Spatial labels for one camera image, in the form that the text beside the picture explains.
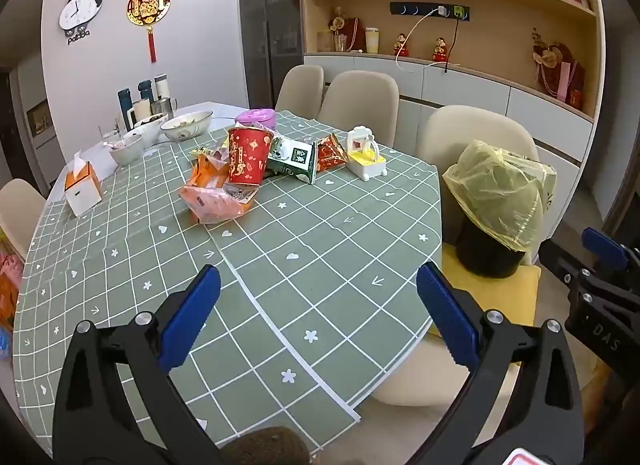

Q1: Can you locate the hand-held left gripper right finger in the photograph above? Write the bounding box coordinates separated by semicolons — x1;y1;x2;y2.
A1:
407;261;586;465

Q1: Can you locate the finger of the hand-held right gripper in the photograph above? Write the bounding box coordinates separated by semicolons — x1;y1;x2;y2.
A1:
581;226;633;273
538;239;585;290

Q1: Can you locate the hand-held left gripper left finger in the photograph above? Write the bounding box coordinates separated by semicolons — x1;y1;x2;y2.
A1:
52;264;223;465

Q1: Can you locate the black trash bin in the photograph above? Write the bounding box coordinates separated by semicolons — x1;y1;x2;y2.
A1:
457;217;531;278

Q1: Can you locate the yellow trash bag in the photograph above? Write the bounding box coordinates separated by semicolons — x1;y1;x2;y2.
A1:
442;140;557;252

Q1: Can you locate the green white packet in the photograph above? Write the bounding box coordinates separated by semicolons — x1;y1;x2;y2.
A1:
265;137;318;184

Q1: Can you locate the red snack packet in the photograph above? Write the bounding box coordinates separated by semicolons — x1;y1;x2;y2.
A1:
316;134;350;173

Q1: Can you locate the yellow seat cushion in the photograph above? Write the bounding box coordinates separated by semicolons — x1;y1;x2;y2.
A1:
430;245;542;341

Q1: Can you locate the pink translucent wrapper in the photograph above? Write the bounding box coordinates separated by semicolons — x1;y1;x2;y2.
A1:
180;185;246;224

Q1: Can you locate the green grid tablecloth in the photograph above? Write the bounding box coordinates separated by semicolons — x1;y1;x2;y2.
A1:
12;107;443;458

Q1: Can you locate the orange snack packet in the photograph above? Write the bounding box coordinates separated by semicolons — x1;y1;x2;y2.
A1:
190;152;231;190

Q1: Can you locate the brown fuzzy cloth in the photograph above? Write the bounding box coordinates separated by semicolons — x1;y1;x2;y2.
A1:
220;427;311;465

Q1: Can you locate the beige chair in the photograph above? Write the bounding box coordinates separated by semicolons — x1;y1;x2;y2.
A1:
275;65;325;113
319;71;400;146
0;179;47;261
372;105;541;406

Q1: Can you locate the red paper cup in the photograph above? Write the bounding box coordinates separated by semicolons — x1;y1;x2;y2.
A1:
227;126;271;186

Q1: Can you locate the white orange tissue box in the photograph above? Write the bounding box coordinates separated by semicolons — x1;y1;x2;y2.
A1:
64;150;102;217

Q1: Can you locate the pink envelope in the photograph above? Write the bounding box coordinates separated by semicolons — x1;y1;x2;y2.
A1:
560;62;576;103

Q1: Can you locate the white yellow toy dispenser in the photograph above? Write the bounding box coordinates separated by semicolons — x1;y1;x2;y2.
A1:
346;126;388;180

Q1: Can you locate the small white bowl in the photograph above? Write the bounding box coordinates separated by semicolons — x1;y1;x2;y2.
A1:
107;134;146;166

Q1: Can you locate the wooden shelf cabinet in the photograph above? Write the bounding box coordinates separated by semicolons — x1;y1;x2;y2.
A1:
298;0;608;166

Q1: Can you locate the red pouch with gold flowers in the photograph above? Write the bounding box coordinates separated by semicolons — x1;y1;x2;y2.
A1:
531;27;586;110

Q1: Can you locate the pink orange bag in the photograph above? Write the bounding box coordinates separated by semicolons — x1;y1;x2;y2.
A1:
0;230;23;361

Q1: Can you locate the large patterned bowl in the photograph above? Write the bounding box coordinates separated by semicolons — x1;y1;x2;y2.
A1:
160;111;213;142

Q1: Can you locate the white bowl with food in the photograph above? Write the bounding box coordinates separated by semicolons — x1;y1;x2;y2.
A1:
122;114;168;146

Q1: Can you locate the black power strip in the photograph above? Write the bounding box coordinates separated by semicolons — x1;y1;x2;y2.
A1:
390;1;471;22

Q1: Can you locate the dark glass cabinet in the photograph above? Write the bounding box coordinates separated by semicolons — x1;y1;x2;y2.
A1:
237;0;306;110

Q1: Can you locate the red gift bag with flowers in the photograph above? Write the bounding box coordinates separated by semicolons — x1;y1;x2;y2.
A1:
329;7;366;52

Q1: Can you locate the red gold hanging ornament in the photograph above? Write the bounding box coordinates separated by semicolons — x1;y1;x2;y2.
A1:
126;0;172;63

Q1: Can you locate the black cable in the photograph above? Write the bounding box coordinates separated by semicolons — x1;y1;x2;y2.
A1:
444;19;462;74

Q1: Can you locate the white charging cable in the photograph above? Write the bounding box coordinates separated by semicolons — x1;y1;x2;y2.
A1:
395;6;449;70

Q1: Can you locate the panda wall clock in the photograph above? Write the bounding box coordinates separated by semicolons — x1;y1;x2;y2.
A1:
59;0;103;46

